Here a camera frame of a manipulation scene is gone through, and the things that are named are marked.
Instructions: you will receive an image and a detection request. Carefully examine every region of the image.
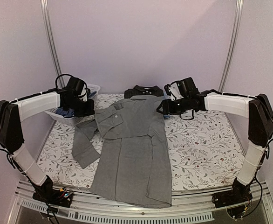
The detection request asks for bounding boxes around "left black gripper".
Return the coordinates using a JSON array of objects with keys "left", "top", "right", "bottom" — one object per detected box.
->
[{"left": 67, "top": 97, "right": 95, "bottom": 118}]

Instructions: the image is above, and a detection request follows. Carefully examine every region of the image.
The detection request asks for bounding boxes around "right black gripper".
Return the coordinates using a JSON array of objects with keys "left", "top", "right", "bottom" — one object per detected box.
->
[{"left": 156, "top": 97, "right": 190, "bottom": 116}]

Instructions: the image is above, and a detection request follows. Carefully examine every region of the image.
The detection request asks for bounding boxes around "grey long sleeve shirt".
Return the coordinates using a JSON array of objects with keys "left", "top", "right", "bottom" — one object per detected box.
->
[{"left": 72, "top": 95, "right": 172, "bottom": 209}]

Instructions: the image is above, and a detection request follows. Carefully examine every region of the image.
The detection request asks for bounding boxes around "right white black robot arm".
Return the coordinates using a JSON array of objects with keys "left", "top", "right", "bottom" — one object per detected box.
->
[{"left": 157, "top": 78, "right": 273, "bottom": 203}]

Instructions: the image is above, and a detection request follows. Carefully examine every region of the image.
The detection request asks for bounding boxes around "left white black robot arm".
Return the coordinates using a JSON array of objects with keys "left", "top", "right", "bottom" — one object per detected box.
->
[{"left": 0, "top": 74, "right": 95, "bottom": 203}]

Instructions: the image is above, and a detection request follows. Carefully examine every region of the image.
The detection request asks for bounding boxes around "blue checked shirt in basket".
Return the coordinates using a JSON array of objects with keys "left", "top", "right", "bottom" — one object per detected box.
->
[{"left": 56, "top": 91, "right": 97, "bottom": 118}]

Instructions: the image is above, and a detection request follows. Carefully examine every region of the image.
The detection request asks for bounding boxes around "folded light blue shirt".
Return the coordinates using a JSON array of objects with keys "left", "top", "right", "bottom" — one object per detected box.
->
[{"left": 163, "top": 91, "right": 171, "bottom": 119}]

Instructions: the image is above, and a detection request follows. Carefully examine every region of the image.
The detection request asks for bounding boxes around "folded black striped shirt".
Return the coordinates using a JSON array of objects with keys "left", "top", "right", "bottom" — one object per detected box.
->
[{"left": 124, "top": 85, "right": 164, "bottom": 98}]

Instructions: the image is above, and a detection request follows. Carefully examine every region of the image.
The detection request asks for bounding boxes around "white plastic laundry basket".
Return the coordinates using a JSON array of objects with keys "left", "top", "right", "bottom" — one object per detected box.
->
[{"left": 45, "top": 84, "right": 101, "bottom": 126}]

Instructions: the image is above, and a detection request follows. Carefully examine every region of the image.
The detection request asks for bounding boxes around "floral patterned tablecloth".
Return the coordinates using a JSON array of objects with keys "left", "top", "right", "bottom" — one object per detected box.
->
[{"left": 36, "top": 94, "right": 245, "bottom": 201}]

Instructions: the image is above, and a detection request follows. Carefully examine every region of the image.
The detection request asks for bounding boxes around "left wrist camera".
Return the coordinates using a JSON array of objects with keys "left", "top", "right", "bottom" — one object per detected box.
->
[{"left": 79, "top": 85, "right": 90, "bottom": 101}]

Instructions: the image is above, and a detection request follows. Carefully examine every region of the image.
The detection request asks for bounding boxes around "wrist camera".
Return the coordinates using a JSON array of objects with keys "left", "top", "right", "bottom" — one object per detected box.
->
[
  {"left": 79, "top": 85, "right": 90, "bottom": 101},
  {"left": 164, "top": 82, "right": 183, "bottom": 101}
]

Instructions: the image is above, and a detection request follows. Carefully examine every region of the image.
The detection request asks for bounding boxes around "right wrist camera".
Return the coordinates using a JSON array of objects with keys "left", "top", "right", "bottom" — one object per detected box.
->
[{"left": 164, "top": 82, "right": 183, "bottom": 101}]

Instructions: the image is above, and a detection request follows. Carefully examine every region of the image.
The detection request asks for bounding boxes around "aluminium front rail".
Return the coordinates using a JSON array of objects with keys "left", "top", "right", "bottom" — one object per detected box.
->
[{"left": 7, "top": 181, "right": 273, "bottom": 224}]

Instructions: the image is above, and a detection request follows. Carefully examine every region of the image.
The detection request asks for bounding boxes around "left aluminium frame post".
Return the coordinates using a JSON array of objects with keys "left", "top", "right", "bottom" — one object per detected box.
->
[{"left": 40, "top": 0, "right": 62, "bottom": 77}]

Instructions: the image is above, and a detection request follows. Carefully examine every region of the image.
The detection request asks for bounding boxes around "aluminium frame post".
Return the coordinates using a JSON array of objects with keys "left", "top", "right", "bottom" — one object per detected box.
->
[
  {"left": 40, "top": 0, "right": 62, "bottom": 77},
  {"left": 218, "top": 0, "right": 244, "bottom": 92}
]

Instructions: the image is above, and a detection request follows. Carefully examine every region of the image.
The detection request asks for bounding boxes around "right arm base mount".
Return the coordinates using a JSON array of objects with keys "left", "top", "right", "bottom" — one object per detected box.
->
[{"left": 212, "top": 178, "right": 253, "bottom": 208}]

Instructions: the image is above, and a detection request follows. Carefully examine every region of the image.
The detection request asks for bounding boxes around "right aluminium frame post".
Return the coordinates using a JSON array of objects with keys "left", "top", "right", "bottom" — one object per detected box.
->
[{"left": 218, "top": 0, "right": 244, "bottom": 92}]

